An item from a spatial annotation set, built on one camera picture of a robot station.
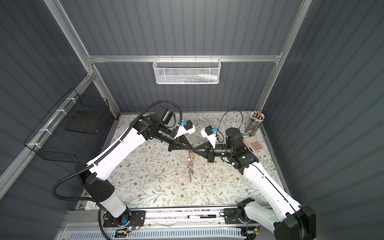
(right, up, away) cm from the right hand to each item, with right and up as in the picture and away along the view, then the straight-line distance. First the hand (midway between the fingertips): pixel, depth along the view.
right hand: (196, 152), depth 67 cm
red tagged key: (-3, -3, +1) cm, 5 cm away
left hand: (-2, +2, 0) cm, 3 cm away
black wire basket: (-64, +9, +7) cm, 65 cm away
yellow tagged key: (-1, -2, -1) cm, 2 cm away
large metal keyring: (-2, -6, -1) cm, 7 cm away
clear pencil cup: (+39, +17, +27) cm, 50 cm away
